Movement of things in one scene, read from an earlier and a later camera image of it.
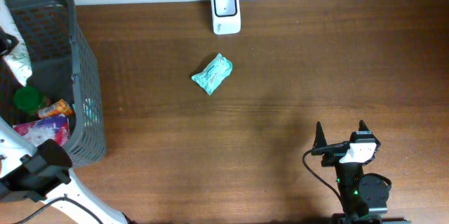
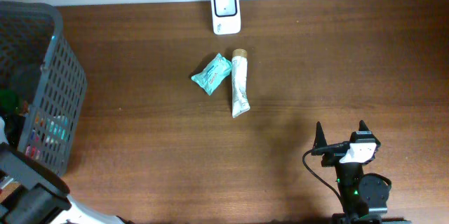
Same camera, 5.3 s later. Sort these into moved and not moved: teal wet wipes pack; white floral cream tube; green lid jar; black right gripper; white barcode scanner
Moved: green lid jar; white floral cream tube
Not moved: teal wet wipes pack; black right gripper; white barcode scanner
